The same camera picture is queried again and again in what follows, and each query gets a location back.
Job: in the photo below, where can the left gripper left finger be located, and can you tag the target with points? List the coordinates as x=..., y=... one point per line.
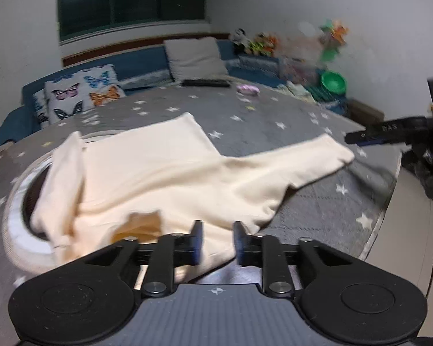
x=187, y=249

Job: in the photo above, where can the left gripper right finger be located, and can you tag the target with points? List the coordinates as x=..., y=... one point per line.
x=248, y=248

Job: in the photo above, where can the cream sweatshirt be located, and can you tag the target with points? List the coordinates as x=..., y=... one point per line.
x=160, y=179

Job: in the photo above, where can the grey star tablecloth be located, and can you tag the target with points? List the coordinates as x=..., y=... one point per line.
x=344, y=210

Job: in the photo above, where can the green plastic basin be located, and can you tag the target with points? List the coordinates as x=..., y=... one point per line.
x=334, y=82

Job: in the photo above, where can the toy pile on shelf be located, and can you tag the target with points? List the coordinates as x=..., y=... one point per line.
x=311, y=44

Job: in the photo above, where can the pink small object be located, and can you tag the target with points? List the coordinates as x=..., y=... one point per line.
x=247, y=89

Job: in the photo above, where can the black remote control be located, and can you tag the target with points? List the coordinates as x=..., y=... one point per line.
x=209, y=83

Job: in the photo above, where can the blue sofa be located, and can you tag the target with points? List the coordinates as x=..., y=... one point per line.
x=132, y=71

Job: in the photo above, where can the beige cushion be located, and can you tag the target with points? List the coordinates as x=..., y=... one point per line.
x=190, y=59

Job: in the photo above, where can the butterfly print pillow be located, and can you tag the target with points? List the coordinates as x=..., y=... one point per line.
x=76, y=93

